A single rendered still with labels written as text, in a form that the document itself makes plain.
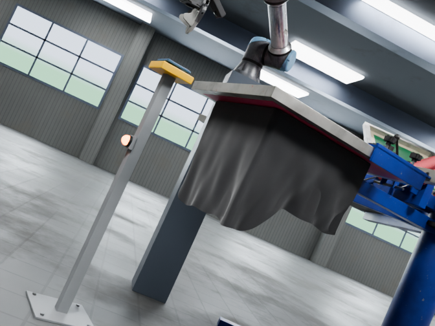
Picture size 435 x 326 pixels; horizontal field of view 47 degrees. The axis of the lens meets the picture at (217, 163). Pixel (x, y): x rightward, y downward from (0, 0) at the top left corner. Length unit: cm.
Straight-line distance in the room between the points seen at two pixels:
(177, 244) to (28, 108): 885
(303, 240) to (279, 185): 1010
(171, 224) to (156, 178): 847
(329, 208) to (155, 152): 921
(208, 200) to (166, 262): 80
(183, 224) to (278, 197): 88
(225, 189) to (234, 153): 13
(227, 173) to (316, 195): 33
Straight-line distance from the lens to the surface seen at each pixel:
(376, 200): 232
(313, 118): 167
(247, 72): 259
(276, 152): 168
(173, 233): 252
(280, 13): 243
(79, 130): 1098
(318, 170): 181
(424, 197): 247
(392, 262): 1284
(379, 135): 400
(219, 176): 179
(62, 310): 191
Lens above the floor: 63
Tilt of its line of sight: 3 degrees up
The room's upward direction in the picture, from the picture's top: 24 degrees clockwise
